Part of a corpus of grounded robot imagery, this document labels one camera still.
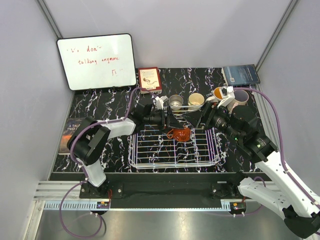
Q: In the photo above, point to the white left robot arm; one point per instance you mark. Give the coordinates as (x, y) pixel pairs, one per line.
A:
(88, 141)

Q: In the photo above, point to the dark blue book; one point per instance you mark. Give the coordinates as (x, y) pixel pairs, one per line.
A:
(241, 75)

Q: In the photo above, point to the white wire dish rack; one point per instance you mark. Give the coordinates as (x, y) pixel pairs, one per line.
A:
(152, 149)

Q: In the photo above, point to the brown and cream cup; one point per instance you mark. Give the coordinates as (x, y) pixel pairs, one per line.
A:
(175, 102)

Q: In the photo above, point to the red and white book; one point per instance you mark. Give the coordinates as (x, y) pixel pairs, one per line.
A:
(149, 80)

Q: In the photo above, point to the Tale of Two Cities book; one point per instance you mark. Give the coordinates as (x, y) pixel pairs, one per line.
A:
(70, 127)

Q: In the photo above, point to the grey slotted cable duct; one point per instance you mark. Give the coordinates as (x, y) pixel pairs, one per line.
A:
(93, 205)

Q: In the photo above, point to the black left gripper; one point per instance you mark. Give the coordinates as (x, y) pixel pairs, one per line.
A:
(172, 122)

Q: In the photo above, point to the cream ribbed mug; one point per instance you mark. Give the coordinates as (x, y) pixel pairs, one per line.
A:
(196, 100)

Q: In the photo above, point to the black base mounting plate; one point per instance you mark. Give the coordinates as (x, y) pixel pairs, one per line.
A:
(179, 189)

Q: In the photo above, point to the orange ceramic mug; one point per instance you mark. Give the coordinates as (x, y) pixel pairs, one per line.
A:
(179, 135)

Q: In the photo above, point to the white dry-erase board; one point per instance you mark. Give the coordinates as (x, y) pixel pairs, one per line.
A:
(97, 62)

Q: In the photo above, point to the pink iridescent mug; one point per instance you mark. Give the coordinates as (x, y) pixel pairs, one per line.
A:
(241, 97)

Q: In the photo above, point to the floral iridescent white mug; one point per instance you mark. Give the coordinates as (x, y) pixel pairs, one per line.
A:
(217, 94)

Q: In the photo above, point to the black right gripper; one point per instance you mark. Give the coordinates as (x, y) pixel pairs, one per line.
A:
(210, 111)

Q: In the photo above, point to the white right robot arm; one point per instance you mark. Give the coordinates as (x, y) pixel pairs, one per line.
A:
(296, 204)

